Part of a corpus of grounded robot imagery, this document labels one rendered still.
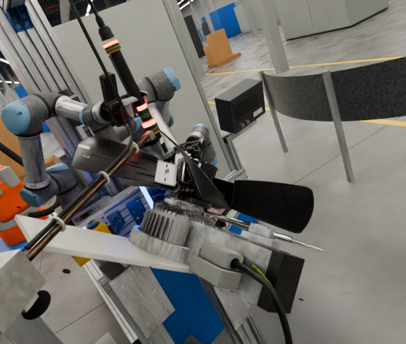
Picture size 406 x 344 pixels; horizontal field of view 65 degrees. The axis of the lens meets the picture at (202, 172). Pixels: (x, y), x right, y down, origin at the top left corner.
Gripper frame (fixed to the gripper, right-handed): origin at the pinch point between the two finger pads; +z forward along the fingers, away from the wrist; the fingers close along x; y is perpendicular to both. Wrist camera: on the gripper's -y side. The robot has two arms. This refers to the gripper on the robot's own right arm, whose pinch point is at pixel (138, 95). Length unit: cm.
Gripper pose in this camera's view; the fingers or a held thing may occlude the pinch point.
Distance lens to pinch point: 97.2
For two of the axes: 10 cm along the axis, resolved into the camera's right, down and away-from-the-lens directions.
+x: -5.9, 5.4, -6.0
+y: 3.9, 8.4, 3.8
